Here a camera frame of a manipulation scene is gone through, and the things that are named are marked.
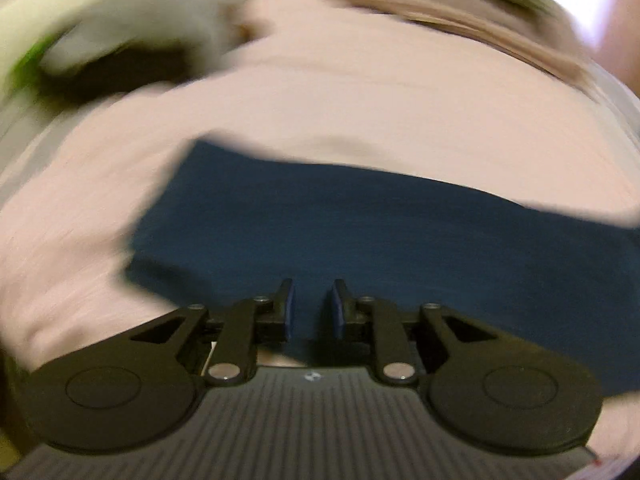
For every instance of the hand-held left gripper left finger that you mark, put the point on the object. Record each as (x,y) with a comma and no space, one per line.
(289,312)

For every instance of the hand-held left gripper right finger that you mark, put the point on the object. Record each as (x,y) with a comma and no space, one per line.
(334,312)

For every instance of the dark blue pants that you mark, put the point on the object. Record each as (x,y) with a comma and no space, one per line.
(380,230)

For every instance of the light bed sheet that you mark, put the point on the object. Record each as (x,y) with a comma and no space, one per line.
(350,105)

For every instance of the dark grey cloth pile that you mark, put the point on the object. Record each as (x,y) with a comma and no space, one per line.
(135,45)

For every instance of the beige blanket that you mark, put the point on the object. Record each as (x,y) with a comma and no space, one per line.
(475,25)

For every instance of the pink curtain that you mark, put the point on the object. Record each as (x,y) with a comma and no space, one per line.
(610,5)

